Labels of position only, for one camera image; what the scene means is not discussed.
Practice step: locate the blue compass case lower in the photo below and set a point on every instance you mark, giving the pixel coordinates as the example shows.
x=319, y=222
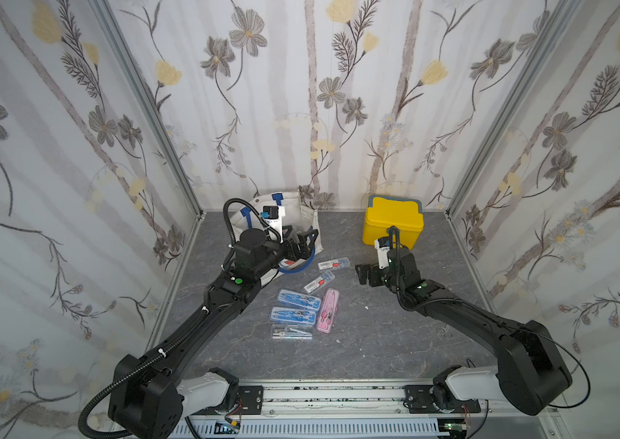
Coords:
x=293, y=316

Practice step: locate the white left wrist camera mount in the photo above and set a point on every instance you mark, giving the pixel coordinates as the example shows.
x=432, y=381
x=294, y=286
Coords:
x=273, y=216

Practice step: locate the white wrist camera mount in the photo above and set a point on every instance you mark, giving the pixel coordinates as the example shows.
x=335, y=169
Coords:
x=273, y=216
x=383, y=246

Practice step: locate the blue compass case upper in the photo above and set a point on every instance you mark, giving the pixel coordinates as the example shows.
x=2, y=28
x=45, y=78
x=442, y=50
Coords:
x=298, y=300

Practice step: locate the clear compass case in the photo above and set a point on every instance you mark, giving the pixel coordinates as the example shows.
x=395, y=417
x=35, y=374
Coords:
x=291, y=332

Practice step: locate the pink compass case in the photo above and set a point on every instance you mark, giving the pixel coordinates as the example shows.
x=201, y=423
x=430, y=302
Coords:
x=328, y=310

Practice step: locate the red label clear case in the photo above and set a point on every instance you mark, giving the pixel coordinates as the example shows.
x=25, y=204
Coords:
x=322, y=280

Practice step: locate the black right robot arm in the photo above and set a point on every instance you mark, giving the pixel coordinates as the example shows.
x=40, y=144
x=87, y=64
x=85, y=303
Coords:
x=530, y=372

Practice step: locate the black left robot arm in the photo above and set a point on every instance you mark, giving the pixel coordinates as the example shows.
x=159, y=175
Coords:
x=144, y=396

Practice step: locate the small blue clear case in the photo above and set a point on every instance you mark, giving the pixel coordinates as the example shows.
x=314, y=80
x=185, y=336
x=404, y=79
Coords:
x=335, y=264

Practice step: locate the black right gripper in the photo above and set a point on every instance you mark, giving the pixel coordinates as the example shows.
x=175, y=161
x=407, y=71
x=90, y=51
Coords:
x=376, y=273

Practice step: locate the blue compass case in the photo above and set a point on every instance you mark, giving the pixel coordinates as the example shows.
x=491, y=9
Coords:
x=293, y=316
x=298, y=300

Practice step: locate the yellow storage box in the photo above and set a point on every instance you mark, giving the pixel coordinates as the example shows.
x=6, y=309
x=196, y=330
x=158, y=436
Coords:
x=384, y=212

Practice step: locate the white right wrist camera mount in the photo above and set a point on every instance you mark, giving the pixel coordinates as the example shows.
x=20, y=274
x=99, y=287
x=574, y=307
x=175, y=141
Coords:
x=383, y=246

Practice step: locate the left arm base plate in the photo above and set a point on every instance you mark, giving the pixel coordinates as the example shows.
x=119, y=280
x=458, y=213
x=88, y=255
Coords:
x=244, y=400

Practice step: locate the white canvas tote bag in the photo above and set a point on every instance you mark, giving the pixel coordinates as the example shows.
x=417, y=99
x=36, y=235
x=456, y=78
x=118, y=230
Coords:
x=285, y=217

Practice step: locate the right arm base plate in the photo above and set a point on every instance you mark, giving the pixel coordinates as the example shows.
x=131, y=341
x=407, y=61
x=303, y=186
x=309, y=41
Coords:
x=430, y=399

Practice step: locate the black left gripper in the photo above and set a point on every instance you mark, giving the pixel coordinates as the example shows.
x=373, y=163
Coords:
x=300, y=240

